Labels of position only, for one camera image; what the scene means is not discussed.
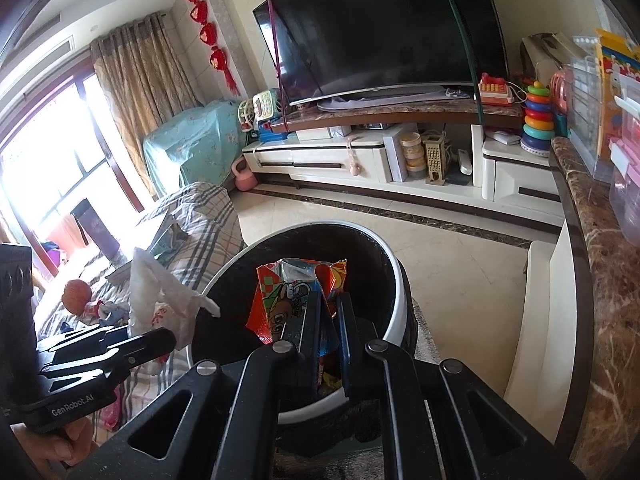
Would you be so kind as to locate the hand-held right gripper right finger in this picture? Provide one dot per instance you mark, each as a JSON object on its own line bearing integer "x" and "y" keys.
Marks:
{"x": 345, "y": 330}

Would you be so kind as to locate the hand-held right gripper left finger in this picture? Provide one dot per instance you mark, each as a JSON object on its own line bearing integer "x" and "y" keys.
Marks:
{"x": 305, "y": 325}

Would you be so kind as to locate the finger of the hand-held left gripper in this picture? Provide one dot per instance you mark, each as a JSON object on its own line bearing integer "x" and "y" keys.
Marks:
{"x": 140, "y": 347}
{"x": 95, "y": 337}

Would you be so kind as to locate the orange snack packet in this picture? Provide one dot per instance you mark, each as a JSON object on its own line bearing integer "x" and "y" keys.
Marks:
{"x": 270, "y": 310}

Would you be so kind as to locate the white plastic bag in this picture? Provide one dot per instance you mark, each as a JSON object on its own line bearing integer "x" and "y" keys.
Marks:
{"x": 150, "y": 290}

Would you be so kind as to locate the black bin with white rim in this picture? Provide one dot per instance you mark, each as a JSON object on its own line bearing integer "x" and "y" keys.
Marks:
{"x": 310, "y": 245}

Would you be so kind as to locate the person's left hand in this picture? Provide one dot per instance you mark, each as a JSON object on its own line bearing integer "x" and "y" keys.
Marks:
{"x": 50, "y": 447}

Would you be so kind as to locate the blue white plush toy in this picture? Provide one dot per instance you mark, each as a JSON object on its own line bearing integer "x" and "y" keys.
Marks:
{"x": 105, "y": 312}

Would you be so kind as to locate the orange ball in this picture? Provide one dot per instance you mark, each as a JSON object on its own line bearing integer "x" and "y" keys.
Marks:
{"x": 76, "y": 296}

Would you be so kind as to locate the dark brown chair back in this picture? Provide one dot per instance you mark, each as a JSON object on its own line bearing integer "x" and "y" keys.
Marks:
{"x": 95, "y": 230}

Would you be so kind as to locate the white open book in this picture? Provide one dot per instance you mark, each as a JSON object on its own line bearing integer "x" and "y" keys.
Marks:
{"x": 145, "y": 240}

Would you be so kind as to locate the pink kettlebell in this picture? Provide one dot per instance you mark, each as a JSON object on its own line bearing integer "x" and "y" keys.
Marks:
{"x": 245, "y": 180}

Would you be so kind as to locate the pink hanging toy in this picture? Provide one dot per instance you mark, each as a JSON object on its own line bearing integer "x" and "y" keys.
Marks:
{"x": 354, "y": 167}

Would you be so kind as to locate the white television cabinet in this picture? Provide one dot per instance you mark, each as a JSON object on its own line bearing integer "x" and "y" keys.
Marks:
{"x": 320, "y": 152}

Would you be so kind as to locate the white upright box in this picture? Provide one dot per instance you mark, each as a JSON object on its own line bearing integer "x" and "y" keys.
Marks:
{"x": 397, "y": 155}

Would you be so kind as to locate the stack of yellow jars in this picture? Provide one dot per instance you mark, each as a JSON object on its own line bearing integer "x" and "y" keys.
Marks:
{"x": 411, "y": 142}

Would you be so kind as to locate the white remote control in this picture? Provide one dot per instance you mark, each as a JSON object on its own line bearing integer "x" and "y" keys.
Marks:
{"x": 465, "y": 162}

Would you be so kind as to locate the teal floral cover cloth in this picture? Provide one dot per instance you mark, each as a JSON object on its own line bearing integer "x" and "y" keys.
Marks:
{"x": 195, "y": 140}

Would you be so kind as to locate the beige patterned curtain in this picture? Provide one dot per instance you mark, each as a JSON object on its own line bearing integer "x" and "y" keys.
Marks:
{"x": 140, "y": 75}

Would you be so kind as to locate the purple thin rod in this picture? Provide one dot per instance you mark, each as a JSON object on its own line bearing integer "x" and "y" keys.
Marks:
{"x": 276, "y": 60}

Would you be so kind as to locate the marble top coffee table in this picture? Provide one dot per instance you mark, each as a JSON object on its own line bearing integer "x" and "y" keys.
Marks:
{"x": 605, "y": 270}

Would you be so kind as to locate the green thin hoop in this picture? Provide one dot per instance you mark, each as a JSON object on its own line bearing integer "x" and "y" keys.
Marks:
{"x": 474, "y": 82}

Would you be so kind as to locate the red toy telephone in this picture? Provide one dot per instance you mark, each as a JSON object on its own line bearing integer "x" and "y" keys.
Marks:
{"x": 492, "y": 91}

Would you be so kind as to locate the black flat television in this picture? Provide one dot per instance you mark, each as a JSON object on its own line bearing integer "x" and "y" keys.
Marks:
{"x": 375, "y": 25}

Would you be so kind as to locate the pink lid plastic container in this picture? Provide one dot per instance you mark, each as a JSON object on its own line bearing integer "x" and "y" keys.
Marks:
{"x": 625, "y": 200}

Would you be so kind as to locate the pink plastic toy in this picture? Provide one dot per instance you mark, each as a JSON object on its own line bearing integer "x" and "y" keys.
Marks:
{"x": 560, "y": 92}

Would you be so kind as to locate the clear plastic drawer box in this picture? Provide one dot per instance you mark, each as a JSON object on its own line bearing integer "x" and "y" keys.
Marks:
{"x": 585, "y": 110}

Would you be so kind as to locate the red hanging knot decoration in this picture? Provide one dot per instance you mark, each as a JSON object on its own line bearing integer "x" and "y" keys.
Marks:
{"x": 200, "y": 10}

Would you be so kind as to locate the yellow printed box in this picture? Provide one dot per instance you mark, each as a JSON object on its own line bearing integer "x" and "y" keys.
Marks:
{"x": 607, "y": 125}

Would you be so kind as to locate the beige bag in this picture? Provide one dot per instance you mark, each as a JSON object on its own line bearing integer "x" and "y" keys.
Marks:
{"x": 542, "y": 52}

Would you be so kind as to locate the brown window frame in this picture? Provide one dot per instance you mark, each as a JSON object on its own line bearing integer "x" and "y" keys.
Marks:
{"x": 120, "y": 165}

